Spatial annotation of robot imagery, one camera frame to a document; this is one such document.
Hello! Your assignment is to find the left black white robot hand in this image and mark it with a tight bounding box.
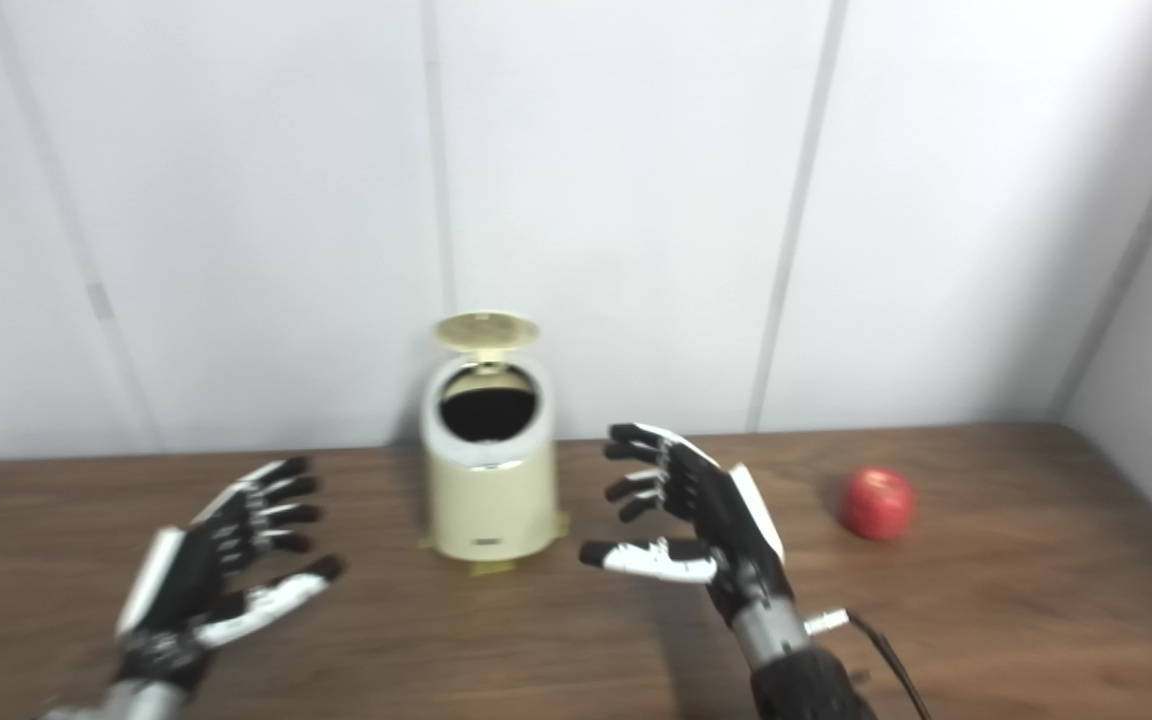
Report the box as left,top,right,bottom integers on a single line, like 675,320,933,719
114,457,347,693

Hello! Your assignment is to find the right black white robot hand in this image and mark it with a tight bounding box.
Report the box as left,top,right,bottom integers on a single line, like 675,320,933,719
579,422,799,629

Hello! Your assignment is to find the red apple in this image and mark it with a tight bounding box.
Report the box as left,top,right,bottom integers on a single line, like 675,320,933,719
841,466,917,542

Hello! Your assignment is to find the cream-colored bin body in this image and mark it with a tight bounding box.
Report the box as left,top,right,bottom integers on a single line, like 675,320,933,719
420,350,563,561

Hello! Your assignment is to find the round cream bin lid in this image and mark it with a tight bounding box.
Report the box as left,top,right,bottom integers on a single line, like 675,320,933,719
434,311,542,363

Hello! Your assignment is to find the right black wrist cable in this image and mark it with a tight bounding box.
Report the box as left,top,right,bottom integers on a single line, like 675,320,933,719
804,608,933,720

